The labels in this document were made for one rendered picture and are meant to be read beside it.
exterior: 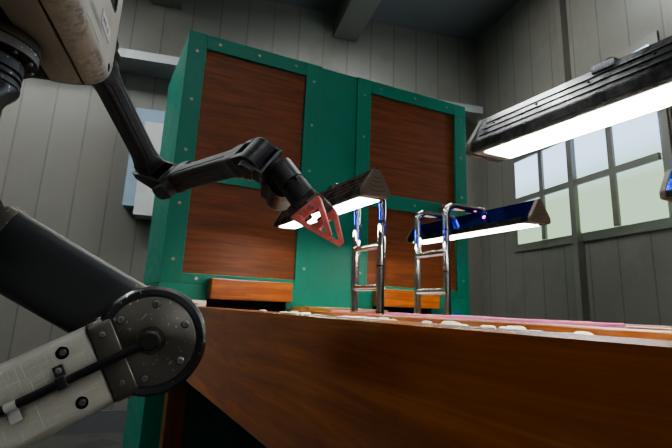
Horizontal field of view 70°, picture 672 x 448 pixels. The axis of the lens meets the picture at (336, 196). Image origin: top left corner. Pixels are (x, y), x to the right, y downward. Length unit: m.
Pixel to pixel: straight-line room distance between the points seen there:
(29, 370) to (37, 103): 3.20
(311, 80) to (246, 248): 0.77
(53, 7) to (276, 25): 3.36
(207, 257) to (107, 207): 1.77
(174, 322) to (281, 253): 1.27
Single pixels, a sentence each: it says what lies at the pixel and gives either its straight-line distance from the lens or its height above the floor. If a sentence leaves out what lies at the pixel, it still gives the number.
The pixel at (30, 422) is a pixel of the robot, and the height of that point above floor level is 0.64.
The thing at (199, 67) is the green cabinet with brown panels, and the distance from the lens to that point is 1.96.
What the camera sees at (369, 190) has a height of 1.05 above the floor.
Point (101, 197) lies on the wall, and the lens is 3.50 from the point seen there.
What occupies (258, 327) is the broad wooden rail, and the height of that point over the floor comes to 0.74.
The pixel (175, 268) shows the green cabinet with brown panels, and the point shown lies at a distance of 1.76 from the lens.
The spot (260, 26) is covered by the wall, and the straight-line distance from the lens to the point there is 3.98.
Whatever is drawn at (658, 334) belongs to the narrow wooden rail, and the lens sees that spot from 0.78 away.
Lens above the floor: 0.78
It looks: 13 degrees up
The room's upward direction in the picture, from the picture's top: 2 degrees clockwise
